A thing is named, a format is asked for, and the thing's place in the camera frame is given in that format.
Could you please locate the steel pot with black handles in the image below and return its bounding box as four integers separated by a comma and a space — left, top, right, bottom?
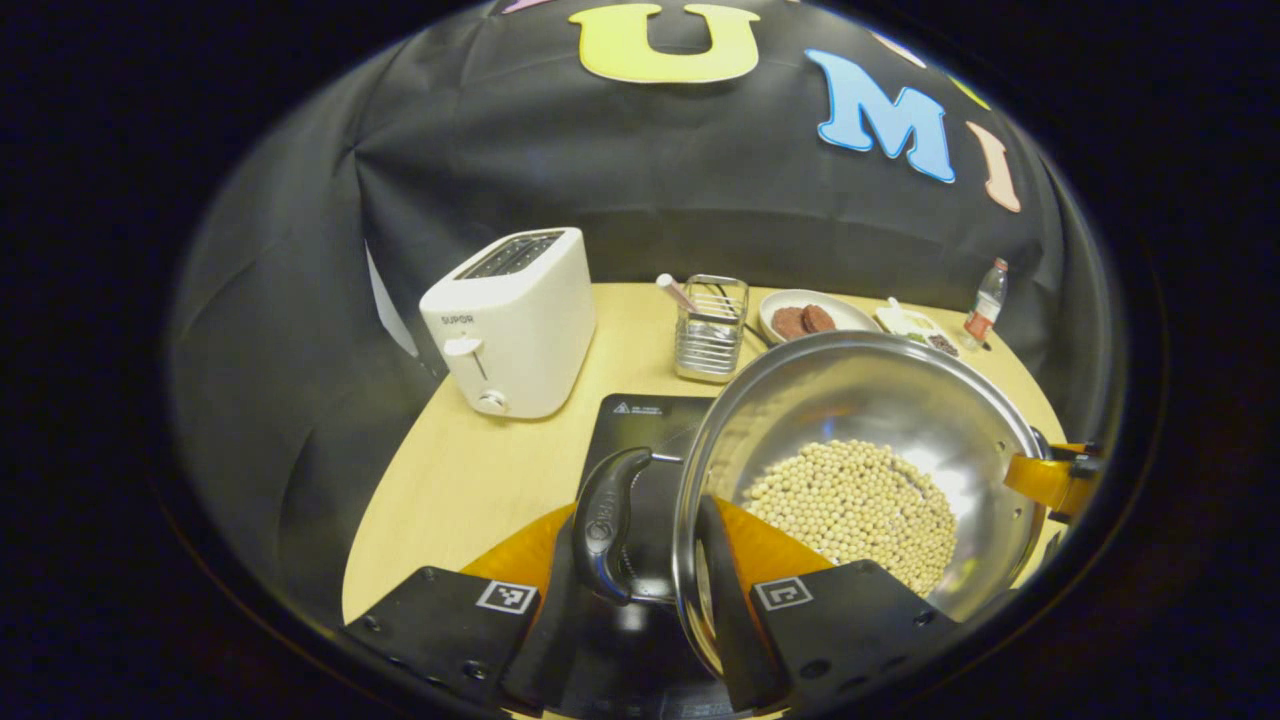
572, 331, 1051, 681

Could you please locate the black induction cooktop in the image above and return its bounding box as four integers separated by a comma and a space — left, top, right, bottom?
545, 393, 751, 720

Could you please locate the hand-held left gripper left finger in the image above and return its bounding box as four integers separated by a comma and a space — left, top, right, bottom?
345, 500, 581, 716

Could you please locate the white divided dish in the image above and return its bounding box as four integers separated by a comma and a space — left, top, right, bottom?
875, 297, 961, 358

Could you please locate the black backdrop cloth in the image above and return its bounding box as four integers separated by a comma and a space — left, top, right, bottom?
165, 0, 1121, 621

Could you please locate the clear plastic water bottle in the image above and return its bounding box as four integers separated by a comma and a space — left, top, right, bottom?
963, 258, 1009, 350

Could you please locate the pile of yellow soybeans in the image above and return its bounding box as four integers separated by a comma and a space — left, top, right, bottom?
740, 440, 958, 598

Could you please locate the white toaster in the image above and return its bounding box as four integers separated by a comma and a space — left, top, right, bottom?
419, 227, 597, 420

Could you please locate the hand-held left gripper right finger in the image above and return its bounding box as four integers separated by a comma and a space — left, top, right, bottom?
695, 495, 961, 713

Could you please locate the wire mesh utensil basket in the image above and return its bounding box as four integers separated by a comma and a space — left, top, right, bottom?
675, 274, 750, 385

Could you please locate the white oval plate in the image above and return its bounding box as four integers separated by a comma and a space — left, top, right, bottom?
758, 289, 881, 346

